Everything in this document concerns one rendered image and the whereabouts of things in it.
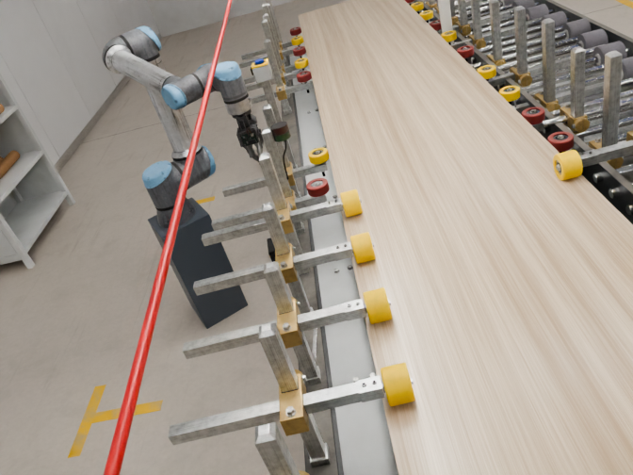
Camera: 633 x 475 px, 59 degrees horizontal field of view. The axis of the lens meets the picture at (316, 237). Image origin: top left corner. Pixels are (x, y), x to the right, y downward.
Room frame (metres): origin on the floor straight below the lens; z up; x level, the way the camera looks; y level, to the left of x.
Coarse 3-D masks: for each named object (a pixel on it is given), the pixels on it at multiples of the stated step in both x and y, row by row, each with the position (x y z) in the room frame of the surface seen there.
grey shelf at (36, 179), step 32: (0, 96) 4.42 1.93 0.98; (0, 128) 4.44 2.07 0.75; (32, 128) 4.41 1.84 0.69; (32, 160) 4.20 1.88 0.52; (0, 192) 3.74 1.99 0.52; (32, 192) 4.45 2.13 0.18; (64, 192) 4.35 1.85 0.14; (0, 224) 3.53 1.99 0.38; (32, 224) 3.93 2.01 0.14; (0, 256) 3.55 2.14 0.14
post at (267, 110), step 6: (264, 108) 2.08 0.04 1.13; (270, 108) 2.07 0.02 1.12; (264, 114) 2.07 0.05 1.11; (270, 114) 2.07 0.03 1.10; (270, 120) 2.07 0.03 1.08; (282, 144) 2.07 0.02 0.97; (282, 150) 2.07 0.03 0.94; (282, 156) 2.07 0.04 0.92; (288, 162) 2.08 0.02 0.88; (294, 186) 2.07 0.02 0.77
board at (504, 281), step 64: (384, 0) 4.07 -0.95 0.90; (320, 64) 3.12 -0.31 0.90; (384, 64) 2.80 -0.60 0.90; (448, 64) 2.54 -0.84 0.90; (384, 128) 2.07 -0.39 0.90; (448, 128) 1.91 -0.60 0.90; (512, 128) 1.76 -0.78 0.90; (384, 192) 1.60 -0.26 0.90; (448, 192) 1.48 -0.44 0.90; (512, 192) 1.38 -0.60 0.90; (576, 192) 1.29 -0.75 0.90; (384, 256) 1.27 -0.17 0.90; (448, 256) 1.18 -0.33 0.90; (512, 256) 1.10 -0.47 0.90; (576, 256) 1.03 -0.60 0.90; (448, 320) 0.95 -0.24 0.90; (512, 320) 0.90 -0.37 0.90; (576, 320) 0.84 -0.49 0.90; (448, 384) 0.78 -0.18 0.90; (512, 384) 0.73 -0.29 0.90; (576, 384) 0.69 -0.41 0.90; (448, 448) 0.64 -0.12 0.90; (512, 448) 0.60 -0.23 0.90; (576, 448) 0.56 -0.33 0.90
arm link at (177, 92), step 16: (112, 48) 2.40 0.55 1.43; (112, 64) 2.38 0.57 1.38; (128, 64) 2.26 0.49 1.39; (144, 64) 2.20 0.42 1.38; (144, 80) 2.14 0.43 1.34; (160, 80) 2.05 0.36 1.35; (176, 80) 2.00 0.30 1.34; (192, 80) 1.99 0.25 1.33; (176, 96) 1.94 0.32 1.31; (192, 96) 1.97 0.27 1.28
